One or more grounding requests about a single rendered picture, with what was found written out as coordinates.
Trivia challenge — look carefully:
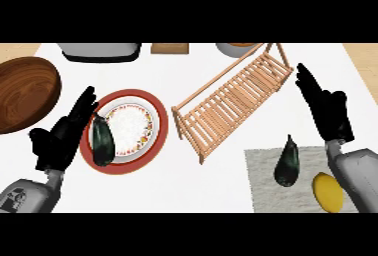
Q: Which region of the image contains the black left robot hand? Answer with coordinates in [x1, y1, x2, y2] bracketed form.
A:
[28, 85, 100, 173]

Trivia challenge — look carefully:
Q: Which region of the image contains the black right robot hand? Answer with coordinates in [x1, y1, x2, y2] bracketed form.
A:
[294, 62, 356, 144]

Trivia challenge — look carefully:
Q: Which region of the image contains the wooden slatted tiered shelf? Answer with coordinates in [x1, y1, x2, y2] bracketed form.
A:
[170, 42, 295, 166]

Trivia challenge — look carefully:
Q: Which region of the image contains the yellow lemon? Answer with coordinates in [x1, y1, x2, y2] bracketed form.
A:
[311, 171, 345, 214]

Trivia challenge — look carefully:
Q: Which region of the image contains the grey placemat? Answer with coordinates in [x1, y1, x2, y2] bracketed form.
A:
[243, 145, 360, 214]

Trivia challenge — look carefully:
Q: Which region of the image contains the dark green eggplant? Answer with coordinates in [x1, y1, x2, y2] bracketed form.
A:
[273, 134, 301, 188]
[90, 113, 116, 168]

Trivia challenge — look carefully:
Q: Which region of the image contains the white patterned plate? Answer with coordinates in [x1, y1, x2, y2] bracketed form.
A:
[88, 96, 161, 164]

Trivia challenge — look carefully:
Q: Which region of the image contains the brown wooden bowl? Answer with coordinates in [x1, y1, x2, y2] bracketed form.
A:
[0, 56, 63, 135]

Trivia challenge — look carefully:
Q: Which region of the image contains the red round plate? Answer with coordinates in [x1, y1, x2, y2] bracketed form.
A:
[78, 88, 170, 176]

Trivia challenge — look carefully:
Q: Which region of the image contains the grey pot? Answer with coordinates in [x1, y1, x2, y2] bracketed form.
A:
[214, 42, 261, 59]

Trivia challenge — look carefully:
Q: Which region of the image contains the brown wooden block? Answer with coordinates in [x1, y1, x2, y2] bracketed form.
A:
[149, 42, 190, 55]

